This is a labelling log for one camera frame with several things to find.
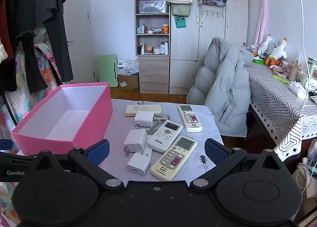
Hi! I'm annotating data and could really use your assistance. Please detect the white remote with dark display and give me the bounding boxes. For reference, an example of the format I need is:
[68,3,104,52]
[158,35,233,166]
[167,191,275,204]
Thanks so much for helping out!
[147,120,184,153]

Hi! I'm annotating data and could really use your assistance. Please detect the black clothes rack pole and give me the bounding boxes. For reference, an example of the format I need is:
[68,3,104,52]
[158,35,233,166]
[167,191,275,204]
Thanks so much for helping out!
[4,95,18,125]

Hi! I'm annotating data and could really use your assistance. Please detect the white charger with port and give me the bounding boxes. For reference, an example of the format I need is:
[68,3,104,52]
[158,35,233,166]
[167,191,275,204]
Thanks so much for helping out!
[126,152,152,176]

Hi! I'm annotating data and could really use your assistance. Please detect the white goose plush toy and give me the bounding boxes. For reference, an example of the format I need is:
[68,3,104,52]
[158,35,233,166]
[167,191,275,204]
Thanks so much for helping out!
[265,37,288,66]
[257,34,275,59]

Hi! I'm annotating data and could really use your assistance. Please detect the pink cardboard box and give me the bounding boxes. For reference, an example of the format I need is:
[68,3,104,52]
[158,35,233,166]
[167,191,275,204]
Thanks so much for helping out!
[11,82,114,156]

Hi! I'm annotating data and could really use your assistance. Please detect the white wall charger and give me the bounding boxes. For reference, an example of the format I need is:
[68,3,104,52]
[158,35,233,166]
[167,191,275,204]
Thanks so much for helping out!
[134,111,155,128]

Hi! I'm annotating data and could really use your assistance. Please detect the dark grey hanging garment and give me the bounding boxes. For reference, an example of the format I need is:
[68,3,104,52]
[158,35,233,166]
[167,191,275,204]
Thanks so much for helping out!
[33,0,75,83]

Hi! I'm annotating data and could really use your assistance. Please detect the green hanging bag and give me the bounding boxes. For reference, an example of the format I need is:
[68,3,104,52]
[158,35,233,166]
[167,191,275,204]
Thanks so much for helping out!
[171,3,191,17]

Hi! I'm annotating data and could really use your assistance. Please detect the dark red garment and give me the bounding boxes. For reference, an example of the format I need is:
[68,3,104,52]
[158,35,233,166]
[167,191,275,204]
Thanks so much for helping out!
[0,0,16,65]

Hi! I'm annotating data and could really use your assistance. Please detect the white remote with red buttons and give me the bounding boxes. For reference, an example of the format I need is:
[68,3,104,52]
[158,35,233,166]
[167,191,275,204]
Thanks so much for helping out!
[177,104,203,133]

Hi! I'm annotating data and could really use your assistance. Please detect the wooden shelf cabinet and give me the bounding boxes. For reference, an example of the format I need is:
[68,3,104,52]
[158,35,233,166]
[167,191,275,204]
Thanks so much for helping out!
[134,0,171,94]

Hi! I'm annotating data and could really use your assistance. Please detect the brown cardboard box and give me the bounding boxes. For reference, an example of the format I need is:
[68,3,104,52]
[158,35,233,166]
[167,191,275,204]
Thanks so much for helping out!
[117,74,140,91]

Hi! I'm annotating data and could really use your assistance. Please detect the floral quilt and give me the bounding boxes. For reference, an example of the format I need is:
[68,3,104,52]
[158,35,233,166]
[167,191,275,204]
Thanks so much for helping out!
[0,41,63,227]

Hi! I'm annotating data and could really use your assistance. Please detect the black ruffled garment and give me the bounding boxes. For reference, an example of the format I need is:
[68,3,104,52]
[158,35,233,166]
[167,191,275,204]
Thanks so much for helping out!
[15,30,49,93]

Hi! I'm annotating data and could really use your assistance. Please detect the silver keys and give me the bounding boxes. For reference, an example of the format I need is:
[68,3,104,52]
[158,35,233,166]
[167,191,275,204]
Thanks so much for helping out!
[135,115,167,135]

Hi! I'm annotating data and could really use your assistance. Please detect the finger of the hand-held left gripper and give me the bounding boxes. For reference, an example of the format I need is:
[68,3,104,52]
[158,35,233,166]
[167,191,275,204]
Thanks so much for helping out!
[0,139,13,151]

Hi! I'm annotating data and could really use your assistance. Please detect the teal small pouch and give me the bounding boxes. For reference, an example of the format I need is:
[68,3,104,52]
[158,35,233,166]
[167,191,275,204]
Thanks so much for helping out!
[174,16,187,29]

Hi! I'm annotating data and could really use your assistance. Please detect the green folding table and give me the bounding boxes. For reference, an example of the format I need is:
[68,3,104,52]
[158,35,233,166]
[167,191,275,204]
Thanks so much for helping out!
[96,54,119,87]

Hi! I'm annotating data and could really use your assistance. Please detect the pink curtain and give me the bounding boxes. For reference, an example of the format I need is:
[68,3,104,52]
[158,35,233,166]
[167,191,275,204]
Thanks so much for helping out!
[254,0,269,47]

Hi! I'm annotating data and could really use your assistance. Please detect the clear plastic storage bag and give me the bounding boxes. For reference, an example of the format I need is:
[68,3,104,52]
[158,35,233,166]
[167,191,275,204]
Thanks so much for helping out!
[138,0,168,14]

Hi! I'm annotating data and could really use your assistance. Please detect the white tissue box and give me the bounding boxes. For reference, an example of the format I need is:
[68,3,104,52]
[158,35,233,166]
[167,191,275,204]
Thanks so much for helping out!
[288,81,309,99]

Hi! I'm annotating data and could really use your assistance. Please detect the large cream remote control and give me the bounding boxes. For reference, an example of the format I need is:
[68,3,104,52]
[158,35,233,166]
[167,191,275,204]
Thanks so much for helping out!
[150,136,198,182]

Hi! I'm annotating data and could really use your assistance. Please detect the beige cup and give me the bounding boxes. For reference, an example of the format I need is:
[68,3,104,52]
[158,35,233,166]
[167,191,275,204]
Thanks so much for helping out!
[288,65,300,82]

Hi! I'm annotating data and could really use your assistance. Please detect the grey puffer jacket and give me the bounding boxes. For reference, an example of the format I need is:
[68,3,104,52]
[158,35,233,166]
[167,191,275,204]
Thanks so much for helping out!
[186,36,251,138]

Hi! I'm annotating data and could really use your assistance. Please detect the black hanging coat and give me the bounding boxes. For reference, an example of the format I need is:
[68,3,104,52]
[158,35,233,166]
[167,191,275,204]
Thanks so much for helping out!
[5,0,35,89]

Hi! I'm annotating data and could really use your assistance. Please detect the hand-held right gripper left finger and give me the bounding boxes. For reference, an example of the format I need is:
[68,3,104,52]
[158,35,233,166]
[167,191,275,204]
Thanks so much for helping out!
[32,139,125,192]

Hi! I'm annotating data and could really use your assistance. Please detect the white charger with prongs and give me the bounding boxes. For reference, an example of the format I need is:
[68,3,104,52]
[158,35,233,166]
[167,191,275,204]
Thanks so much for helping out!
[123,128,148,157]

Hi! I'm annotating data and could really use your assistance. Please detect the light wooden wardrobe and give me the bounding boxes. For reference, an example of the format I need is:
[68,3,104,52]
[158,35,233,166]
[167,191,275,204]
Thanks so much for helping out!
[169,0,249,95]

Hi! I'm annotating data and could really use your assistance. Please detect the geometric patterned tablecloth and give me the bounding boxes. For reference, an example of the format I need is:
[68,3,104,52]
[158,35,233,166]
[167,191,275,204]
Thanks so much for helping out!
[244,61,317,163]

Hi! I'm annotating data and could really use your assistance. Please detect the white hanging cable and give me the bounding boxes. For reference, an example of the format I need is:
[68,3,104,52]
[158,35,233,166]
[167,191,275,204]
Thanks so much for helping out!
[293,0,313,129]

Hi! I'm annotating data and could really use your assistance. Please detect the white door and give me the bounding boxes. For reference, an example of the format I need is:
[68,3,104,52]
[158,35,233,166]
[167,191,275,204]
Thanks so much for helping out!
[59,0,96,84]

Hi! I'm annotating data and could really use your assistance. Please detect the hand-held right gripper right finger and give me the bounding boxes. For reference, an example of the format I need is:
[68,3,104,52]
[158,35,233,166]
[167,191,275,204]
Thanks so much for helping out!
[189,138,285,192]

